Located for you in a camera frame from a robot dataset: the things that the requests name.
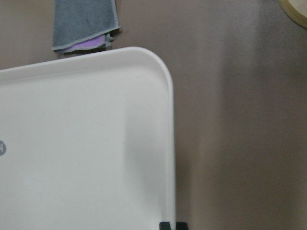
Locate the folded grey purple cloth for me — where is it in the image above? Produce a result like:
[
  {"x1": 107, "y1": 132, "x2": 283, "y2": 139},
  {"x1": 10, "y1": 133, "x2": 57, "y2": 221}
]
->
[{"x1": 52, "y1": 0, "x2": 120, "y2": 53}]

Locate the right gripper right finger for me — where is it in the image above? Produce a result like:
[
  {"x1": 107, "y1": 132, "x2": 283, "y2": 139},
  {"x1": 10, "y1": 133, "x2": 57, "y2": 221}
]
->
[{"x1": 176, "y1": 222, "x2": 189, "y2": 230}]

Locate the white rabbit print tray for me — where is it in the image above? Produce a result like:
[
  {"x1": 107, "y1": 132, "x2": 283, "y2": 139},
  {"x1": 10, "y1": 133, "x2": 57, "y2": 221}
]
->
[{"x1": 0, "y1": 47, "x2": 176, "y2": 230}]

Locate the wooden stand with round base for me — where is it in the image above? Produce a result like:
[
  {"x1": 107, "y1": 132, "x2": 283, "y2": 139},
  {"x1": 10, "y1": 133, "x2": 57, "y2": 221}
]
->
[{"x1": 279, "y1": 0, "x2": 307, "y2": 29}]

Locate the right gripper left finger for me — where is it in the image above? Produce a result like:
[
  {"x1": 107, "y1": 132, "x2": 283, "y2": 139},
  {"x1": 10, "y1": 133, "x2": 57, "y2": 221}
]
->
[{"x1": 159, "y1": 222, "x2": 171, "y2": 230}]

